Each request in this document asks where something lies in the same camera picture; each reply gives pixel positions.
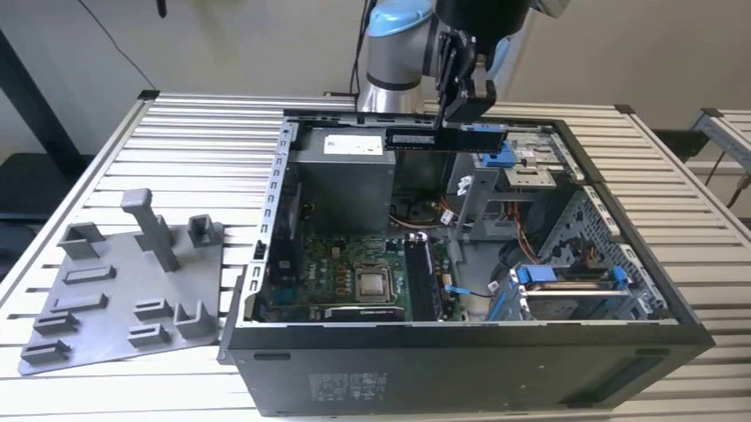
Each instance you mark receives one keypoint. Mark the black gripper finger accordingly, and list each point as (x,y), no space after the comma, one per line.
(478,103)
(448,79)

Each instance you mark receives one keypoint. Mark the dark RAM stick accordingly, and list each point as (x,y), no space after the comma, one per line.
(435,285)
(411,140)

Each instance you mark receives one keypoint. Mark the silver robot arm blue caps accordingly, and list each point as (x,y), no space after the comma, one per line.
(392,61)

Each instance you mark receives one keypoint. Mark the blue drive latch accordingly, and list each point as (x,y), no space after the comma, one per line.
(495,159)

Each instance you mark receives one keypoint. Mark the grey metal disk bay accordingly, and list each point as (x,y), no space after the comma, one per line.
(531,178)

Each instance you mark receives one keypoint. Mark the grey power supply unit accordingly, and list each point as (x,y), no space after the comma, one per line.
(346,189)

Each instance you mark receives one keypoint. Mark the black box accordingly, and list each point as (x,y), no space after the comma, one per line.
(680,145)

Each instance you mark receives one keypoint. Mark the hard disk in blue carrier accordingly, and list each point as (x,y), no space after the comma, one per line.
(536,274)

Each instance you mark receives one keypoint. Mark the aluminium side table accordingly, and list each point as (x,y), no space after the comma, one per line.
(727,132)

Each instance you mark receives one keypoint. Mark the green motherboard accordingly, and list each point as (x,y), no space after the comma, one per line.
(328,264)

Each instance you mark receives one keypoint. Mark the silver CPU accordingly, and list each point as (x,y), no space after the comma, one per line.
(374,287)

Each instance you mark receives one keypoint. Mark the black graphics card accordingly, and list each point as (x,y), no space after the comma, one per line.
(363,313)

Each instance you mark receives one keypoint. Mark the black open PC case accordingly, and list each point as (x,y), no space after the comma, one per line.
(411,369)

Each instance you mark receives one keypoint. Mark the grey plastic parts rack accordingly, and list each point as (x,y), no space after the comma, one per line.
(125,281)

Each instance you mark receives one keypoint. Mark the black stick on wall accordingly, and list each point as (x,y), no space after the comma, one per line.
(161,9)

